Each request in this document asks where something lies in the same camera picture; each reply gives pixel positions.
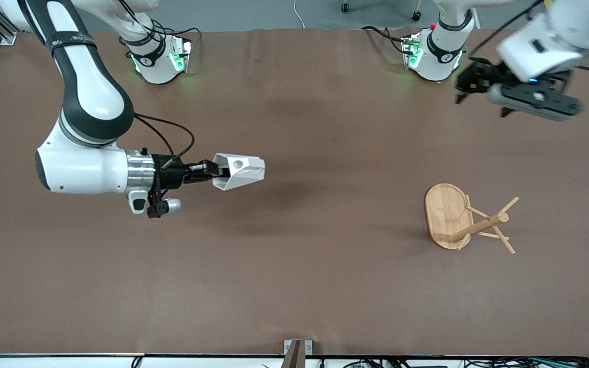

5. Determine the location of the tangled cable bundle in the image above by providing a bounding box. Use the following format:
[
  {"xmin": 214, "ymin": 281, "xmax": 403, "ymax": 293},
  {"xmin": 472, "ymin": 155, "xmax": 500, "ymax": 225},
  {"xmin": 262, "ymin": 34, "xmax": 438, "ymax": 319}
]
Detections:
[{"xmin": 319, "ymin": 356, "xmax": 589, "ymax": 368}]

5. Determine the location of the metal table edge bracket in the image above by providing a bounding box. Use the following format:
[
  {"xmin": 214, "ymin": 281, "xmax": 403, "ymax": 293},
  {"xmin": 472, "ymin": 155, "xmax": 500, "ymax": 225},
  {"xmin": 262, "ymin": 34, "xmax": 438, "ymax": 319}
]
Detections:
[{"xmin": 283, "ymin": 339, "xmax": 313, "ymax": 368}]

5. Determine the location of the black base cable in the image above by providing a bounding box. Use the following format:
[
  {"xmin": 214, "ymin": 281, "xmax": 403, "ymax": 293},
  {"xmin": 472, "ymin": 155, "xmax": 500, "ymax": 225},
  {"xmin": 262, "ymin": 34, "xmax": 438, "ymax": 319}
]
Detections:
[
  {"xmin": 361, "ymin": 25, "xmax": 409, "ymax": 55},
  {"xmin": 162, "ymin": 26, "xmax": 201, "ymax": 52}
]

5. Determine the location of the white faceted cup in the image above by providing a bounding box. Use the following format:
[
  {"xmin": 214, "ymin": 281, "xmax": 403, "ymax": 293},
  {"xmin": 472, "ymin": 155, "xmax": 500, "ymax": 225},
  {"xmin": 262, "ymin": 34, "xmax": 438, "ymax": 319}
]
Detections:
[{"xmin": 212, "ymin": 152, "xmax": 266, "ymax": 191}]

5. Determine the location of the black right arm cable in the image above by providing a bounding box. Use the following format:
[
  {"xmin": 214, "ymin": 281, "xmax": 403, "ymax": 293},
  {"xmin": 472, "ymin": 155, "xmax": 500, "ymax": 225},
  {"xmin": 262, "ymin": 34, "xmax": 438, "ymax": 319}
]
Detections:
[{"xmin": 133, "ymin": 113, "xmax": 196, "ymax": 160}]

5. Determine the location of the wooden cup rack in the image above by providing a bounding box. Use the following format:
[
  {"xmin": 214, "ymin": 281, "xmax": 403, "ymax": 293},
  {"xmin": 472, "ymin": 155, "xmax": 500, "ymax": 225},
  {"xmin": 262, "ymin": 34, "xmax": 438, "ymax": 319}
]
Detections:
[{"xmin": 424, "ymin": 183, "xmax": 520, "ymax": 255}]

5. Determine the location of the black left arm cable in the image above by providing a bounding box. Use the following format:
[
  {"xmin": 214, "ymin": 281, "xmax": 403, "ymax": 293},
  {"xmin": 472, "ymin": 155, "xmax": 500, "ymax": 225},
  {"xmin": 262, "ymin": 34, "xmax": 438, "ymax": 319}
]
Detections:
[{"xmin": 468, "ymin": 0, "xmax": 546, "ymax": 58}]

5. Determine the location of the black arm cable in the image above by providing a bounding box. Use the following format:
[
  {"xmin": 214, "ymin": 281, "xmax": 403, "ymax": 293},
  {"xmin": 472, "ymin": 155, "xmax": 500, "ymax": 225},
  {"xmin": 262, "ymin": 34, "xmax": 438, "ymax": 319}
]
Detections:
[
  {"xmin": 468, "ymin": 0, "xmax": 546, "ymax": 58},
  {"xmin": 133, "ymin": 113, "xmax": 196, "ymax": 160}
]

